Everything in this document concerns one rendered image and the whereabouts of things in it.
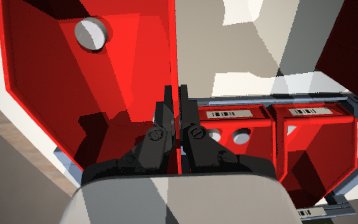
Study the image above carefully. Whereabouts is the red open-front bin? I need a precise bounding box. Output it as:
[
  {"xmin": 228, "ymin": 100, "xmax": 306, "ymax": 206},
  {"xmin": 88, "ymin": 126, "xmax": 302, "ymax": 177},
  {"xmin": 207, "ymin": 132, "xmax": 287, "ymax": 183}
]
[
  {"xmin": 269, "ymin": 102, "xmax": 358, "ymax": 208},
  {"xmin": 198, "ymin": 104, "xmax": 276, "ymax": 170},
  {"xmin": 0, "ymin": 0, "xmax": 182, "ymax": 174}
]

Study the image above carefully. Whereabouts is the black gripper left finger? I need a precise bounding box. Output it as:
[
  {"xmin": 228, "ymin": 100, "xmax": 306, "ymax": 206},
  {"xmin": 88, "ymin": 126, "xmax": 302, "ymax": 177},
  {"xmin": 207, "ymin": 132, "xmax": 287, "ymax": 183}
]
[{"xmin": 81, "ymin": 85, "xmax": 176, "ymax": 186}]

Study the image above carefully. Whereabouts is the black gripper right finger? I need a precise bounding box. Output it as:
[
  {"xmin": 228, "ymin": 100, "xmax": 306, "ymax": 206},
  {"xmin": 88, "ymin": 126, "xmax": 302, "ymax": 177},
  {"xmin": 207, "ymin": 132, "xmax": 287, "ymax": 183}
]
[{"xmin": 178, "ymin": 85, "xmax": 277, "ymax": 180}]

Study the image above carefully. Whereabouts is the small grey block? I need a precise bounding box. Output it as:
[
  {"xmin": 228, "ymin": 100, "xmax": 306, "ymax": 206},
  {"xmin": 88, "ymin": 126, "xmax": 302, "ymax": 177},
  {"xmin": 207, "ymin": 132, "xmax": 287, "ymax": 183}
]
[{"xmin": 287, "ymin": 126, "xmax": 297, "ymax": 136}]

